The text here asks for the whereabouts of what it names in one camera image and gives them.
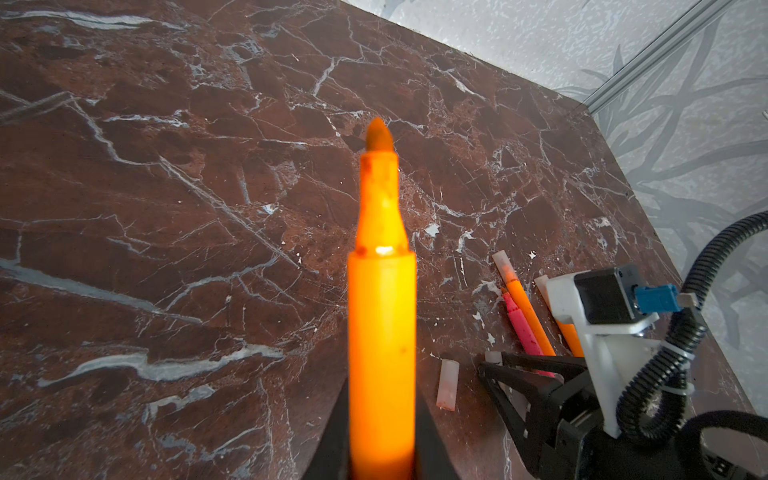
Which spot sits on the aluminium cage frame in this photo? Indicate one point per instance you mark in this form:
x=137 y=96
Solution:
x=698 y=17

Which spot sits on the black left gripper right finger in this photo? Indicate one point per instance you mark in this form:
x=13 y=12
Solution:
x=432 y=460

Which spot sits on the yellow-orange highlighter pen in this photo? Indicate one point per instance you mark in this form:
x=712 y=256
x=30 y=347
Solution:
x=382 y=293

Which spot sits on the pink highlighter pen upper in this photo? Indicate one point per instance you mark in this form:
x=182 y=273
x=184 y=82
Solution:
x=520 y=325

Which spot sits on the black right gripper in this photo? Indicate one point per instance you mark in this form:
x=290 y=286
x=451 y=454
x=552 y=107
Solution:
x=558 y=429

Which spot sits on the translucent pen cap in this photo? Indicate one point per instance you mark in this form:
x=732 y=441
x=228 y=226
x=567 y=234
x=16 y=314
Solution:
x=448 y=385
x=493 y=357

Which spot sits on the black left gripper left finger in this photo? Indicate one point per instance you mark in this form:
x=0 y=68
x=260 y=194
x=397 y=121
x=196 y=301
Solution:
x=331 y=458

